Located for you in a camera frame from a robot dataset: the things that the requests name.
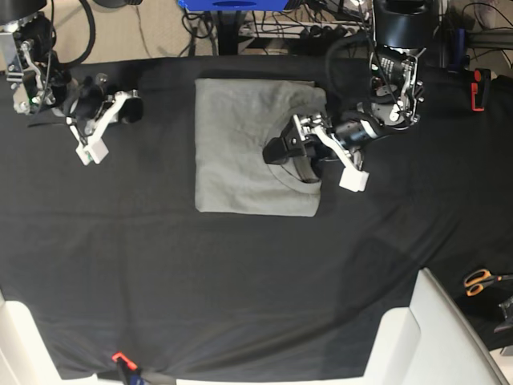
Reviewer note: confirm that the grey T-shirt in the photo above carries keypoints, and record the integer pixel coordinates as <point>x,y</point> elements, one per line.
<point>235,119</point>

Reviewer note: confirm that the white chair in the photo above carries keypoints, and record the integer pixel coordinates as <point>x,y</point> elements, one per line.
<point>429,342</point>
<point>24,356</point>

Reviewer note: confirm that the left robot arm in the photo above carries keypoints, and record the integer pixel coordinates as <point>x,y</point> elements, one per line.
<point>397,33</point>

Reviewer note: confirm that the blue plastic stand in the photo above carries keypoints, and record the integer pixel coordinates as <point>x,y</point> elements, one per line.
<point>233,5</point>

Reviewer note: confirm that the white power strip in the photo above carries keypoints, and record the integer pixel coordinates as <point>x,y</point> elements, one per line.
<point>297,30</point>

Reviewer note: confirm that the orange handled scissors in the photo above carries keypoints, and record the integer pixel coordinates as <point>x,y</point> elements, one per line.
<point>478,281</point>

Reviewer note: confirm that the white chair right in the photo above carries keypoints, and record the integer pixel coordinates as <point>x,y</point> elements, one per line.
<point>429,342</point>

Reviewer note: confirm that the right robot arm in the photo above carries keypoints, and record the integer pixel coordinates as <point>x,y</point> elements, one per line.
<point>41,82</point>

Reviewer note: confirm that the white chair left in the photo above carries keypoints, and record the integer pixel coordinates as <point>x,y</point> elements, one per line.
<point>24,356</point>

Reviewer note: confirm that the red black clamp right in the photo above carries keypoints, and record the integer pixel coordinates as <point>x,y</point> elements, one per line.
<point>480,89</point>

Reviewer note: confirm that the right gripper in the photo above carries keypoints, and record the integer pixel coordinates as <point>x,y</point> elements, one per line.
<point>88,100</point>

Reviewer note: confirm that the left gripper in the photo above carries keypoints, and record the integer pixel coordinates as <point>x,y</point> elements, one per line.
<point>352,129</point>

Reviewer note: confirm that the orange black clamp bottom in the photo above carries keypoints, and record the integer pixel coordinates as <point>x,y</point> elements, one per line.
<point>131,374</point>

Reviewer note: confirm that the black metal bracket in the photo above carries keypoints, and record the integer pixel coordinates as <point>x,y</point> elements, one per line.
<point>506,309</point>

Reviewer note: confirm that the black table cloth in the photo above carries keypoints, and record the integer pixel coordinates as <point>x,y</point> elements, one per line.
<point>116,257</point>

